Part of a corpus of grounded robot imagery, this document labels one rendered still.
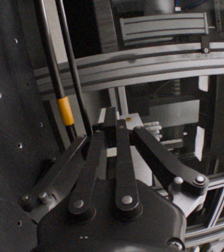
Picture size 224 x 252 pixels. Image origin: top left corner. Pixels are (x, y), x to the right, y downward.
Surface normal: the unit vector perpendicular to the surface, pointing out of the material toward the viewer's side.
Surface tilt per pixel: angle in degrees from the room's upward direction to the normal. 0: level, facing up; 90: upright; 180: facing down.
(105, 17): 90
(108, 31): 90
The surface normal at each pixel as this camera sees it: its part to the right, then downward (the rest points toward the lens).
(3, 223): 0.98, -0.15
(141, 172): -0.01, 0.41
